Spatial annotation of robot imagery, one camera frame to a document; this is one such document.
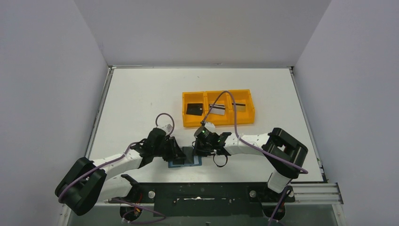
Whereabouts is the blue leather card holder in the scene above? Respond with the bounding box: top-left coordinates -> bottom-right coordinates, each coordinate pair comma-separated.
168,146 -> 202,169

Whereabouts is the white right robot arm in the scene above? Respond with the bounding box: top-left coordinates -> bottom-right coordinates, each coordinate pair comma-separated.
194,126 -> 308,194

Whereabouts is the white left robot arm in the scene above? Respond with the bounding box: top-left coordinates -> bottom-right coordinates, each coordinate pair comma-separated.
55,128 -> 186,216

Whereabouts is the silver striped card middle compartment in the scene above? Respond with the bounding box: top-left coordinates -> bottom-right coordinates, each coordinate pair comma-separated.
209,104 -> 226,115

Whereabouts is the black card in tray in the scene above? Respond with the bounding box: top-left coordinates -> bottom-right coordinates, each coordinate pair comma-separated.
186,103 -> 203,116

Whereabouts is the yellow three-compartment plastic tray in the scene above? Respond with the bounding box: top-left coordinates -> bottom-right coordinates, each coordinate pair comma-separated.
182,89 -> 255,128

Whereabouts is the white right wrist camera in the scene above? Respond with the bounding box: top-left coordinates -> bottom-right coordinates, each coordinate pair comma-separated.
203,121 -> 216,132

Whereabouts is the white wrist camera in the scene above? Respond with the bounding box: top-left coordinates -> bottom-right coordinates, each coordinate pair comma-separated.
203,121 -> 216,132
157,124 -> 174,134

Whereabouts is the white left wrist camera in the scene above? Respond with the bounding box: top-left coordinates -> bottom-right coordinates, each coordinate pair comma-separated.
157,124 -> 174,134

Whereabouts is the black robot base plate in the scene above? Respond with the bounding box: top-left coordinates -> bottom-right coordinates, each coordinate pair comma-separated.
109,182 -> 295,225

